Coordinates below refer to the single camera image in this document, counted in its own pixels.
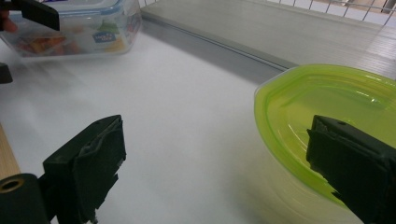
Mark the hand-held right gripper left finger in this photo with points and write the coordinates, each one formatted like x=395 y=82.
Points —
x=81 y=168

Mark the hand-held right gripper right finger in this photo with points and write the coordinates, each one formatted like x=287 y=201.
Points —
x=358 y=161

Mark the clear lidded food container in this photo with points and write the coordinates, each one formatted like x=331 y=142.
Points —
x=93 y=37

